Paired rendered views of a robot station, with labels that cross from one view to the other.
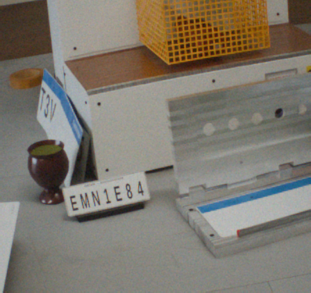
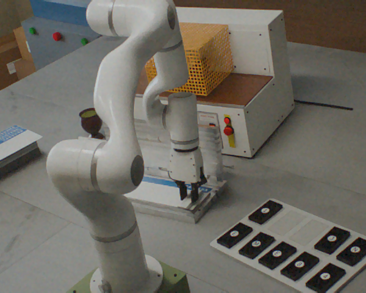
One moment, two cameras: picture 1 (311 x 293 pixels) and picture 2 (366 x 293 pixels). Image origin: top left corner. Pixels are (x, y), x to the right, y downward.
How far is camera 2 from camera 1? 2.12 m
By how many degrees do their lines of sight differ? 47
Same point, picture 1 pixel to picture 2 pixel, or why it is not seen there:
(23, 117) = not seen: hidden behind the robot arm
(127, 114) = not seen: hidden behind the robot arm
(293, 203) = (138, 190)
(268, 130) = (154, 145)
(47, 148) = (92, 113)
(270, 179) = (157, 172)
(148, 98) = (136, 104)
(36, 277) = (27, 174)
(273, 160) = (155, 162)
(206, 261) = not seen: hidden behind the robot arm
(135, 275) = (50, 191)
